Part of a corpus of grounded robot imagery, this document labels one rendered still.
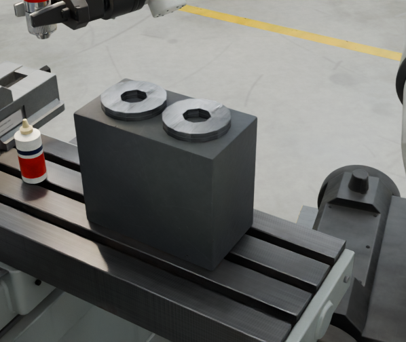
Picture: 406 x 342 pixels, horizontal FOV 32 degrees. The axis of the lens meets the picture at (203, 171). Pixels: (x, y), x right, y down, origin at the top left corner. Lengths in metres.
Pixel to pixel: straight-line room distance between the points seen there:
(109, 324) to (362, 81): 2.22
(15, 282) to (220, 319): 0.37
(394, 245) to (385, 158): 1.33
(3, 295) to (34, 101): 0.35
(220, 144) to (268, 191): 1.75
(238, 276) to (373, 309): 0.50
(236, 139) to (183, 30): 3.00
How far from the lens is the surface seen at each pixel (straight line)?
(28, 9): 1.17
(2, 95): 1.23
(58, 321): 1.31
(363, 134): 3.01
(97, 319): 1.43
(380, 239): 1.56
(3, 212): 1.11
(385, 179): 1.73
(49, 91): 1.33
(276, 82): 3.35
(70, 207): 1.10
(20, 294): 1.16
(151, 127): 0.92
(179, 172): 0.89
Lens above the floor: 1.57
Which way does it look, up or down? 35 degrees down
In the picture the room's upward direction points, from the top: straight up
